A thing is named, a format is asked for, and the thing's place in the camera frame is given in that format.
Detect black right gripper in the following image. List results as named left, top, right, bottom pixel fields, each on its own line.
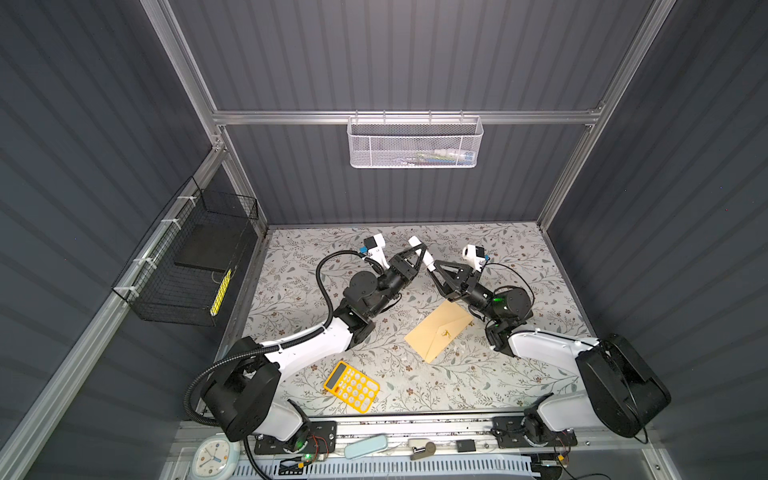
left=429, top=265, right=501, bottom=327

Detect white analog clock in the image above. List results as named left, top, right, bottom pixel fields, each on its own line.
left=188, top=434, right=241, bottom=480

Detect black wire basket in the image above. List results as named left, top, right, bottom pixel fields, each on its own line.
left=113, top=181, right=260, bottom=327

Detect yellow calculator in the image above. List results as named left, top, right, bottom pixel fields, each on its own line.
left=323, top=361, right=380, bottom=414

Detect small metal latch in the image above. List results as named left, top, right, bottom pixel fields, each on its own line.
left=408, top=439, right=437, bottom=461

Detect white glue stick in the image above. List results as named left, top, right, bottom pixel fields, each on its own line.
left=408, top=236, right=435, bottom=271

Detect white wire mesh basket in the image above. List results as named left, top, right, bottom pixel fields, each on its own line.
left=346, top=116, right=484, bottom=169

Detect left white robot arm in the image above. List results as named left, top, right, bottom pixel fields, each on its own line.
left=183, top=243, right=427, bottom=451

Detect white slotted cable duct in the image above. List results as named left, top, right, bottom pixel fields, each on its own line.
left=257, top=454, right=541, bottom=479

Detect small black square block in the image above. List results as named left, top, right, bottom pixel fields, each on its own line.
left=455, top=439, right=476, bottom=453

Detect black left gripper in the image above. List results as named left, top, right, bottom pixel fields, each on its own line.
left=367, top=243, right=421, bottom=322

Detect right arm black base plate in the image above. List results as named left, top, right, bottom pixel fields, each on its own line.
left=490, top=414, right=578, bottom=448

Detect light blue eraser case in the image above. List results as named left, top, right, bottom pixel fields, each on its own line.
left=344, top=434, right=388, bottom=460

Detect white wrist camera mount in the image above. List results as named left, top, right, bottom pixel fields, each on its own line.
left=462, top=244, right=489, bottom=272
left=360, top=233, right=389, bottom=270

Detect black corrugated cable hose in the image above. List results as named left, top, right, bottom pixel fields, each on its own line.
left=182, top=249, right=368, bottom=480

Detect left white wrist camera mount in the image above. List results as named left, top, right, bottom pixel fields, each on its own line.
left=360, top=233, right=389, bottom=270

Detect pens in white basket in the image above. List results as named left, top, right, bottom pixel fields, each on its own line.
left=395, top=149, right=476, bottom=168

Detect manila paper envelope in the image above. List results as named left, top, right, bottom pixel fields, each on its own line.
left=405, top=300, right=473, bottom=363

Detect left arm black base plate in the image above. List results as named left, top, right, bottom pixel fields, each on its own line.
left=252, top=421, right=338, bottom=455

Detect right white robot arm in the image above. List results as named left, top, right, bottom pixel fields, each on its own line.
left=426, top=260, right=672, bottom=447

